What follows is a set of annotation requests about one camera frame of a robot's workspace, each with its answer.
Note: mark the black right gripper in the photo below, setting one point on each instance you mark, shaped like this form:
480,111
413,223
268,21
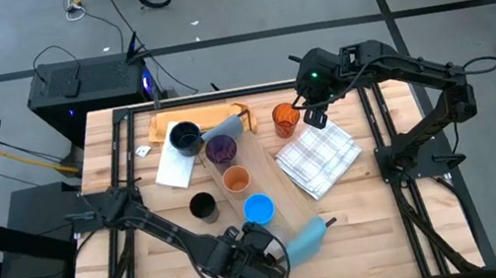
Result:
316,119

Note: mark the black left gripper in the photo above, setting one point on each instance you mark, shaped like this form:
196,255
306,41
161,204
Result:
252,258

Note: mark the orange translucent tumbler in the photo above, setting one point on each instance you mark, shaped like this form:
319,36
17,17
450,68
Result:
286,120

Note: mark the clear plastic mug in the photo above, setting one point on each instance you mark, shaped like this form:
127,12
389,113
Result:
287,233

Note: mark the blue plastic mug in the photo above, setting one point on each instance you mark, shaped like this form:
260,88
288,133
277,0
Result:
259,208

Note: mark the peach plastic cup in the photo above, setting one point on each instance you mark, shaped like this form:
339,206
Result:
236,179

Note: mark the purple translucent tumbler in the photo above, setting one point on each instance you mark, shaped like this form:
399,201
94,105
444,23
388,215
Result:
221,149

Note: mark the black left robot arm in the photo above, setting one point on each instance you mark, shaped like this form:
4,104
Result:
162,227

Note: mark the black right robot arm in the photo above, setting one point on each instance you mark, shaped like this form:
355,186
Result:
416,65

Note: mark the white plaid cloth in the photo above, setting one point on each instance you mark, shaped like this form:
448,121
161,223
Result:
318,160

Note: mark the teal cloth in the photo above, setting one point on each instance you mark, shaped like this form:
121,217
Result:
306,242

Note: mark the grey cloth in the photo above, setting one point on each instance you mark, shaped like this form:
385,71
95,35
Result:
226,127

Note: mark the yellow cloth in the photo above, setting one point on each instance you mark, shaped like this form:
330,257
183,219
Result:
214,113

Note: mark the small white tag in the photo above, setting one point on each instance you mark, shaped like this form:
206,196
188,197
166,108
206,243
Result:
143,151

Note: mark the black wifi antenna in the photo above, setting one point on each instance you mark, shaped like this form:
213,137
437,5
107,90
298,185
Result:
132,47

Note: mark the black computer tower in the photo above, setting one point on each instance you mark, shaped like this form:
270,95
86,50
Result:
94,83

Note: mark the yellow rod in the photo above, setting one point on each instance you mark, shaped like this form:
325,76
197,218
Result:
32,162

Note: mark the small black device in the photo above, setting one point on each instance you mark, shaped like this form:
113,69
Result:
72,88

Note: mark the wooden shelf with black frame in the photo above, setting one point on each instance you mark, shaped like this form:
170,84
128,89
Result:
281,188

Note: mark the black table rail frame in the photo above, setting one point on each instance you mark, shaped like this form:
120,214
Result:
221,96

